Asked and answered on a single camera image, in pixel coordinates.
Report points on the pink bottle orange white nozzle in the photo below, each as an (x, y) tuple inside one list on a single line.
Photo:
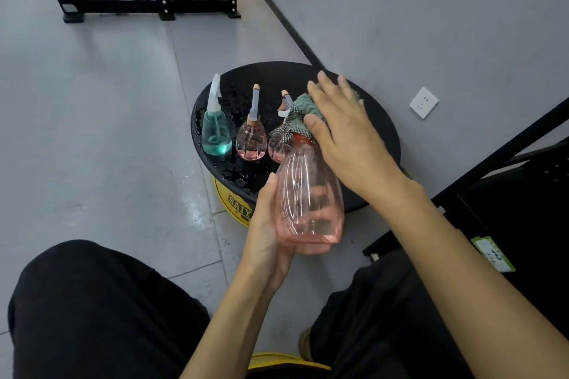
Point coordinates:
[(311, 196)]

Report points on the green white label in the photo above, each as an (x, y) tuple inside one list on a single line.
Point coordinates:
[(493, 254)]

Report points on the yellow barrel base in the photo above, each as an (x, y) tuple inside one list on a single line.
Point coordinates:
[(235, 205)]

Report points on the yellow round stool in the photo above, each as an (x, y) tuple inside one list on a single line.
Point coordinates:
[(284, 360)]

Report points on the black metal rack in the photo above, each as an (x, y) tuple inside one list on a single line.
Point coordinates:
[(524, 201)]

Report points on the white wall socket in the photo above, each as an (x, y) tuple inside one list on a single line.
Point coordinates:
[(423, 103)]

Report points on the green cleaning cloth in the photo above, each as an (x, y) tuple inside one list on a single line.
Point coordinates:
[(302, 116)]

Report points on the round black table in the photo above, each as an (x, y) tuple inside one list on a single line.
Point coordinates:
[(266, 76)]

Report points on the person's right forearm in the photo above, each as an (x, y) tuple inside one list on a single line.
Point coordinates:
[(480, 276)]

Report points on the green spray bottle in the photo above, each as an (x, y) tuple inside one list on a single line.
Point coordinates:
[(216, 139)]

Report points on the person's right hand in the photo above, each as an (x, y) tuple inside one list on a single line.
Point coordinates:
[(355, 147)]

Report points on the pink spray bottle grey nozzle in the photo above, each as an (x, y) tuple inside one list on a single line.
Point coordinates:
[(280, 147), (251, 141)]

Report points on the person's light shoe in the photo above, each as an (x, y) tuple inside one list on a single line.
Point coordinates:
[(306, 344)]

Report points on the person's left hand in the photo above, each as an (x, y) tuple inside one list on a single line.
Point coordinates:
[(262, 245)]

